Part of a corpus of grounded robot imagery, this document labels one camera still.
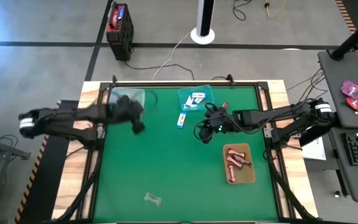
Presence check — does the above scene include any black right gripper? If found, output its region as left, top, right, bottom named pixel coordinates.
left=199, top=107, right=236, bottom=144

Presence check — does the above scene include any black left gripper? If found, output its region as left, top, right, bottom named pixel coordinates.
left=106, top=96, right=146, bottom=135

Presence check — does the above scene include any purple candy bag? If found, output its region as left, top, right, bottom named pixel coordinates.
left=340, top=79, right=358, bottom=100

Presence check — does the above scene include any teal plastic bin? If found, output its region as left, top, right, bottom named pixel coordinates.
left=178, top=84, right=215, bottom=113

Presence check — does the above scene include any clear plastic bin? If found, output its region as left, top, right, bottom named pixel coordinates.
left=108, top=87, right=146, bottom=113

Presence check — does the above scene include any red black equipment case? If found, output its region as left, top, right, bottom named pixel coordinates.
left=105, top=1, right=135, bottom=62

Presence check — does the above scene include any white black pole stand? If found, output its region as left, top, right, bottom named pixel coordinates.
left=190, top=0, right=216, bottom=45

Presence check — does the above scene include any black desk support beam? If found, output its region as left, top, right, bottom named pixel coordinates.
left=298, top=119, right=343, bottom=147

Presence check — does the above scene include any white paper sheet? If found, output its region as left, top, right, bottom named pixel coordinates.
left=301, top=126, right=328, bottom=161

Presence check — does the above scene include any yellow black hazard tape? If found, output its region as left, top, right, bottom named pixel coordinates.
left=13, top=127, right=52, bottom=224
left=335, top=0, right=357, bottom=34

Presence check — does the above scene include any grey side desk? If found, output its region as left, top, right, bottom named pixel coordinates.
left=317, top=49, right=358, bottom=129

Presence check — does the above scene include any dark grey keyboard desk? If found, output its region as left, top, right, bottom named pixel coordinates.
left=327, top=126, right=358, bottom=203

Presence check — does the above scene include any black stand pole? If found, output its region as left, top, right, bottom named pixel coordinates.
left=329, top=11, right=358, bottom=62

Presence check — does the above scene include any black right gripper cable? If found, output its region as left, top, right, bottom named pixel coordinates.
left=193, top=102, right=218, bottom=144

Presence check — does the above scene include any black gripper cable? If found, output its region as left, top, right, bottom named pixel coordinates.
left=143, top=89, right=159, bottom=110
left=193, top=102, right=218, bottom=144

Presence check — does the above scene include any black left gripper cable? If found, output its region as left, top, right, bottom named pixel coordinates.
left=143, top=89, right=159, bottom=110

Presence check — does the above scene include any black table frame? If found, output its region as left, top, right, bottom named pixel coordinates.
left=50, top=74, right=326, bottom=224

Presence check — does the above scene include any green ring pop candy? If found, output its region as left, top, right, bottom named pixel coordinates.
left=144, top=192, right=163, bottom=207

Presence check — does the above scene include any white floor cable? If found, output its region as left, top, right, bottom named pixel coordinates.
left=152, top=30, right=195, bottom=81

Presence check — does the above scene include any black cable bundle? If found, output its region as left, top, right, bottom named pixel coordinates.
left=286, top=68, right=329, bottom=105

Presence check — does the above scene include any black coiled floor cable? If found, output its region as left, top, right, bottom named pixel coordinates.
left=232, top=0, right=255, bottom=22

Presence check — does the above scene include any yellow cable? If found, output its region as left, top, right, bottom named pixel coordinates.
left=264, top=0, right=288, bottom=19

